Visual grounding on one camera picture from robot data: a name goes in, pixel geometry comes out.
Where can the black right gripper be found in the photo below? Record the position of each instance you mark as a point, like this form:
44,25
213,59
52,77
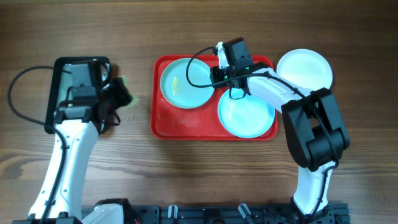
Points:
214,74

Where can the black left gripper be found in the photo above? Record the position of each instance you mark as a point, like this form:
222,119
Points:
124,97

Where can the yellow green sponge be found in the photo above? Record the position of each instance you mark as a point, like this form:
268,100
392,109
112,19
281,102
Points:
134,98

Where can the teal plate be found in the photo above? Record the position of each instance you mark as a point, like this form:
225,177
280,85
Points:
177,90
244,116

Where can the white round plate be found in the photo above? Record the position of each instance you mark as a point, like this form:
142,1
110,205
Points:
305,68

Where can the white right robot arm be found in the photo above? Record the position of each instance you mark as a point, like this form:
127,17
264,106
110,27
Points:
315,132

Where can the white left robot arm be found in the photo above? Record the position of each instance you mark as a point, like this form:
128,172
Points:
78,122

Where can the black tray with water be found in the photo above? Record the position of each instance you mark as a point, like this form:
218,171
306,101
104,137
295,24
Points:
56,82

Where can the red plastic tray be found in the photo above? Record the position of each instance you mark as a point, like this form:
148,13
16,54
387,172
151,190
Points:
201,123

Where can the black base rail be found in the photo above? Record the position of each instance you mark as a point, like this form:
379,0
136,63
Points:
264,214

